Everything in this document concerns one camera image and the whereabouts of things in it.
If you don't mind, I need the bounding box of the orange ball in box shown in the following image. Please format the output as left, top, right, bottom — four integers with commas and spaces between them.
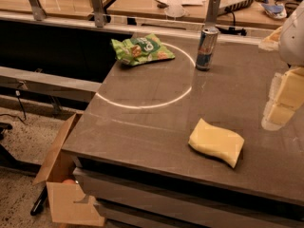
62, 179, 76, 184

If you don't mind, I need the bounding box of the metal bracket middle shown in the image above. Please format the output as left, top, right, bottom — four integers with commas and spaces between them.
91, 0, 106, 28

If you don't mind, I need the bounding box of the white power strip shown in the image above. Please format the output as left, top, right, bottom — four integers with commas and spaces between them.
218, 0, 254, 15

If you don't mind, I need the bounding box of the metal bracket left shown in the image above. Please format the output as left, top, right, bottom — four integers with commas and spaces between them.
28, 0, 47, 21

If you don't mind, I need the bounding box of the yellow sponge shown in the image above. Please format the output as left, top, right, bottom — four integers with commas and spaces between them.
188, 119, 244, 168

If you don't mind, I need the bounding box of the metal bracket right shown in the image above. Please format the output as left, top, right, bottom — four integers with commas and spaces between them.
205, 0, 220, 27

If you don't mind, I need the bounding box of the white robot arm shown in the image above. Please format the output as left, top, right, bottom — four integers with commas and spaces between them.
258, 1, 304, 131

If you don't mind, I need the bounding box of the metal bracket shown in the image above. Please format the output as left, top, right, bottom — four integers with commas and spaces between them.
91, 0, 106, 28
205, 0, 220, 27
28, 0, 47, 21

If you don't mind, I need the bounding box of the cardboard box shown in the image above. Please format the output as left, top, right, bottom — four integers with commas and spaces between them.
33, 114, 105, 228

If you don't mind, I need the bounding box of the grey drawer front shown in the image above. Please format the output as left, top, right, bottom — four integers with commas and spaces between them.
74, 168, 303, 228

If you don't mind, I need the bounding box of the blue white object on desk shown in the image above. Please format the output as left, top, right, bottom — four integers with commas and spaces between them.
262, 4, 287, 19

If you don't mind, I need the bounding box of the white face mask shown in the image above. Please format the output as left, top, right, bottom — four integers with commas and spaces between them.
164, 4, 187, 18

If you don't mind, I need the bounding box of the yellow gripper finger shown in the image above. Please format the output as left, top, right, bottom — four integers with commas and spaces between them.
261, 66, 304, 131
258, 27, 282, 51

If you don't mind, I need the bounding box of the green rice chip bag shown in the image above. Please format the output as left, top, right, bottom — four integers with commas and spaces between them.
111, 34, 175, 67

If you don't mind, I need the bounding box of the blue silver energy drink can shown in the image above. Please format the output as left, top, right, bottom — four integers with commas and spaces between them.
196, 27, 219, 71

